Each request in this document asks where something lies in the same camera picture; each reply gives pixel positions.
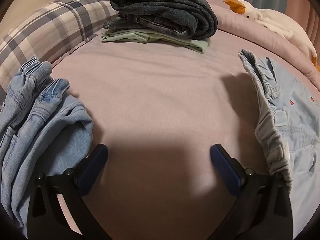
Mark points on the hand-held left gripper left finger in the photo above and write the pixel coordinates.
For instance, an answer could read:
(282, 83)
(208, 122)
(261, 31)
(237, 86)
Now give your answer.
(92, 166)

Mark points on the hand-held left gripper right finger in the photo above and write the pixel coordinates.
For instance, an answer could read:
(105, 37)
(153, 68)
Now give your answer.
(226, 166)

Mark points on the light blue pants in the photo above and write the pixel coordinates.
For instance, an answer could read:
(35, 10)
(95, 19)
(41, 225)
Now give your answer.
(295, 120)

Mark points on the dark grey folded pants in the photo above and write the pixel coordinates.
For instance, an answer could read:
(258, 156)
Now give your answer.
(172, 7)

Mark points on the blue denim jeans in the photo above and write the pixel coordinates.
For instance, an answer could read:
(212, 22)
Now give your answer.
(42, 127)

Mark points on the pink bed sheet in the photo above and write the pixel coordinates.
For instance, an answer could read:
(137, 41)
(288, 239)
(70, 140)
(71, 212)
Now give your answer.
(150, 92)

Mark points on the light green folded garment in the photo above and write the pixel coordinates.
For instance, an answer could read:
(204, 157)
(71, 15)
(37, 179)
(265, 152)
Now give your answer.
(125, 36)

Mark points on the pink quilt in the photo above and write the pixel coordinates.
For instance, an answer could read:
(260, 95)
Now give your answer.
(235, 25)

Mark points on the plaid pillow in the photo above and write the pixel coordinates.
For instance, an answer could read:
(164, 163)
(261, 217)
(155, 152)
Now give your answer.
(55, 27)

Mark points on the white plush goose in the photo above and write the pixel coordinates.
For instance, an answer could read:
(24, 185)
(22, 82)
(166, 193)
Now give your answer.
(270, 17)

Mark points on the pink curtain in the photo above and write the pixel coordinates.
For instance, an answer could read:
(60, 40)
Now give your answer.
(305, 17)

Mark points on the white printed pillow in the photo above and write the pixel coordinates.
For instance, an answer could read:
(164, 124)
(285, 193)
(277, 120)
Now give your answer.
(35, 0)

